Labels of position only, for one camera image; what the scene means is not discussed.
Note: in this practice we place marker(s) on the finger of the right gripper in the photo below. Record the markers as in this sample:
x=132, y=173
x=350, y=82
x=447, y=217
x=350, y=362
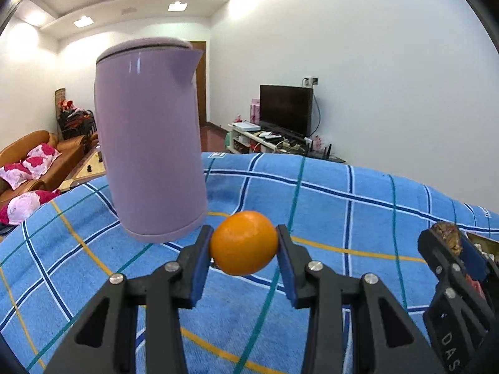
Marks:
x=473, y=260
x=437, y=255

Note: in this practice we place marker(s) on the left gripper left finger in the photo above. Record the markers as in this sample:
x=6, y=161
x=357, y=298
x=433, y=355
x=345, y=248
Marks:
x=103, y=339

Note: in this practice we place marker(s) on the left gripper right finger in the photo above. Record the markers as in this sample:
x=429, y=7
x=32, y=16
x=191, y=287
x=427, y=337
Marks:
x=356, y=316

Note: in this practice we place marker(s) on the small orange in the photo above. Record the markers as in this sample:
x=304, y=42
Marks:
x=244, y=243

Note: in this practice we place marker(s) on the pink metal tin box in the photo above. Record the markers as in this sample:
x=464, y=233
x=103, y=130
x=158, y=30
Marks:
x=485, y=245

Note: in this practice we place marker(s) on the wooden coffee table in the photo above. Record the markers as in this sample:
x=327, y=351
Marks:
x=91, y=167

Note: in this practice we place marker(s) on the purple electric kettle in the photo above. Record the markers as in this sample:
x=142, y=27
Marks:
x=147, y=121

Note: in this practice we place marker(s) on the white tv stand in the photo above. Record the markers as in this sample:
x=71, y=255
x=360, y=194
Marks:
x=248, y=138

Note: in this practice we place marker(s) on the orange leather sofa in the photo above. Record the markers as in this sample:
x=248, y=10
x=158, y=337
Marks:
x=73, y=151

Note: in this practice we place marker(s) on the pink floral cushion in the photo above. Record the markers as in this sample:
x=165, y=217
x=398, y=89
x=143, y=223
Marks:
x=33, y=167

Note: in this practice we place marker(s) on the black television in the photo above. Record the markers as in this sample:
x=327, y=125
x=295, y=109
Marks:
x=286, y=107

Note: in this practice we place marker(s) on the brown wooden door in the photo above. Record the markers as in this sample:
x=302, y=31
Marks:
x=200, y=76

